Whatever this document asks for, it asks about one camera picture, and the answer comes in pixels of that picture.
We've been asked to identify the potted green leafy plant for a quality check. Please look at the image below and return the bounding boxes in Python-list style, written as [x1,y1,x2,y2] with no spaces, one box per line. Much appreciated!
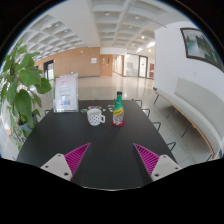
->
[0,39,53,152]

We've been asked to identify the white polka-dot mug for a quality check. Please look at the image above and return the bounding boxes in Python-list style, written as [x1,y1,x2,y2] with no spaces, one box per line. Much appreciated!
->
[86,108,106,127]

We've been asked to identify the ceiling lights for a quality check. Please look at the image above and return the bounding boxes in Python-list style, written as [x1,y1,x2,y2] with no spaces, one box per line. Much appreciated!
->
[53,11,158,53]

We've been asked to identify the green drink bottle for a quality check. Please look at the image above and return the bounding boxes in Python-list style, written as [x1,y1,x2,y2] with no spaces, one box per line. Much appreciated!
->
[112,91,125,126]

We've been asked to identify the framed landscape picture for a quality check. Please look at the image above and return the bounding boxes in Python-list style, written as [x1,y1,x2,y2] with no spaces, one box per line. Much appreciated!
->
[180,27,224,73]

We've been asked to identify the dark-framed glass door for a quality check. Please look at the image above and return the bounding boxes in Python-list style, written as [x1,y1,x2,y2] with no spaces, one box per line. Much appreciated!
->
[123,54,149,79]

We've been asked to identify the clear acrylic sign stand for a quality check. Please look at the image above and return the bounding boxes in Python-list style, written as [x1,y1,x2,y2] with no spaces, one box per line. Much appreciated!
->
[53,72,80,114]

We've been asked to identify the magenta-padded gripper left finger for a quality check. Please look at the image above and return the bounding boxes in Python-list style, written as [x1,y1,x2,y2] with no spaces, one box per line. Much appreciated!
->
[40,142,92,182]

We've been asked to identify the long white wall bench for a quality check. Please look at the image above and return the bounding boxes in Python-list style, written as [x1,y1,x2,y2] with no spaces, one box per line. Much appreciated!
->
[153,77,224,160]

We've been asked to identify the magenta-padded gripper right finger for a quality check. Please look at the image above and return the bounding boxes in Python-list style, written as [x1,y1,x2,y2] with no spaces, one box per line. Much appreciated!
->
[132,142,183,183]

